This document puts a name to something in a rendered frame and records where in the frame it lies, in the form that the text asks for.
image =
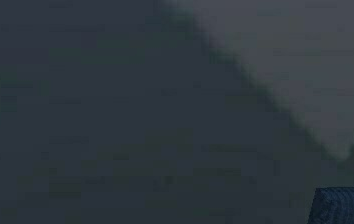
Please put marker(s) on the dark blue textured block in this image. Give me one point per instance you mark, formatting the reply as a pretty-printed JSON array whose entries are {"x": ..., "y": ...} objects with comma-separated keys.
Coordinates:
[{"x": 343, "y": 206}]

